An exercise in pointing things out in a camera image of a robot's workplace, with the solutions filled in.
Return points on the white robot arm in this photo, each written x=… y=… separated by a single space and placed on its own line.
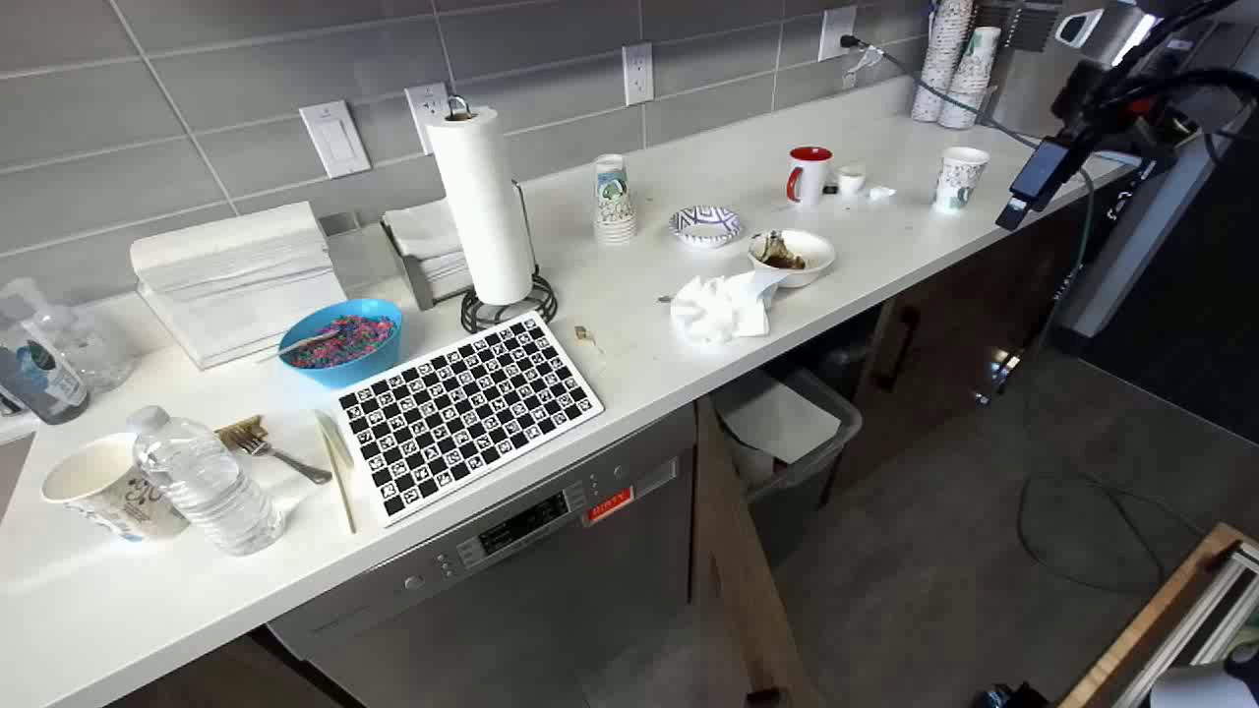
x=1131 y=96

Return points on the grey trash bin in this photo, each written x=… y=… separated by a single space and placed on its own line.
x=785 y=435

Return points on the white paper towel roll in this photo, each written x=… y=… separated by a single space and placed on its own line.
x=486 y=206

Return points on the patterned small plate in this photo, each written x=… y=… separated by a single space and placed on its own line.
x=705 y=225

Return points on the small patterned paper cup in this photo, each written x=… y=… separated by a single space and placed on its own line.
x=613 y=200

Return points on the white bowl with food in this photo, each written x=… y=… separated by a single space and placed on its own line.
x=793 y=254

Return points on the checkered black white mat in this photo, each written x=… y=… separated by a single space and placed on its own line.
x=465 y=410

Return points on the folded white napkin pile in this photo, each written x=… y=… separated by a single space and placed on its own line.
x=432 y=251

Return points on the stainless dishwasher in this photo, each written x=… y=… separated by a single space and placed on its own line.
x=524 y=602

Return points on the red white mug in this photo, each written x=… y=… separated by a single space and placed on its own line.
x=807 y=176

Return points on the blue bowl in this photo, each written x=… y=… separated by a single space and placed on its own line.
x=343 y=345

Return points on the wooden chopstick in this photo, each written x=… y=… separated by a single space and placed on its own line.
x=340 y=466

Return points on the open cabinet door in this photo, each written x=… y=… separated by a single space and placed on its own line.
x=734 y=577

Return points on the metal fork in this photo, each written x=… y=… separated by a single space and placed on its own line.
x=254 y=438

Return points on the clear plastic water bottle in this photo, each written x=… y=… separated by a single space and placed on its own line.
x=191 y=466

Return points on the stack of white napkins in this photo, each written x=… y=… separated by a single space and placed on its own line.
x=231 y=290

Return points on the stack of paper cups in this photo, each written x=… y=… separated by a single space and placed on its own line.
x=945 y=45

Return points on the clear plastic container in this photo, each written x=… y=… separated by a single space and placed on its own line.
x=57 y=355

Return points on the black wire towel holder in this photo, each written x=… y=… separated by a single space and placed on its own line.
x=504 y=307

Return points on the wall power outlet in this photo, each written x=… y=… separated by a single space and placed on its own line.
x=639 y=71

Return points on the white light switch plate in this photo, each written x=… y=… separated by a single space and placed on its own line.
x=335 y=140

